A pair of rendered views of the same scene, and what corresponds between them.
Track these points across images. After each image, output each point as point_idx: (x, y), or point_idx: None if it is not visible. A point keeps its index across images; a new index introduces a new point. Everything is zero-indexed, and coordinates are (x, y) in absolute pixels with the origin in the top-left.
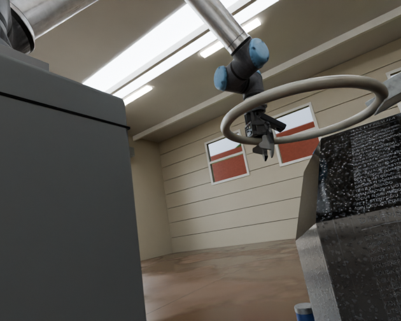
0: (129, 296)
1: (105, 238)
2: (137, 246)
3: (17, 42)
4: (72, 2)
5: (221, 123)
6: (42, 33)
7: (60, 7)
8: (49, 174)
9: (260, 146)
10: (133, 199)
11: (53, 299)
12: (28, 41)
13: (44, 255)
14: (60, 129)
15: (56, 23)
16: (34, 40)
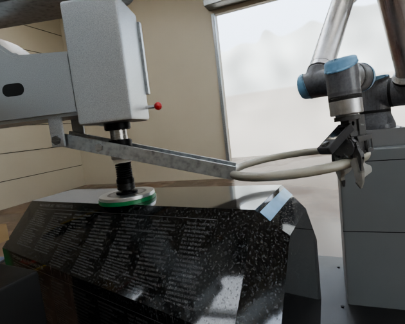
0: (341, 211)
1: (340, 194)
2: (341, 200)
3: (400, 91)
4: (393, 50)
5: None
6: None
7: (394, 58)
8: None
9: (350, 168)
10: (341, 186)
11: (340, 201)
12: (402, 87)
13: (339, 192)
14: None
15: (404, 62)
16: (402, 84)
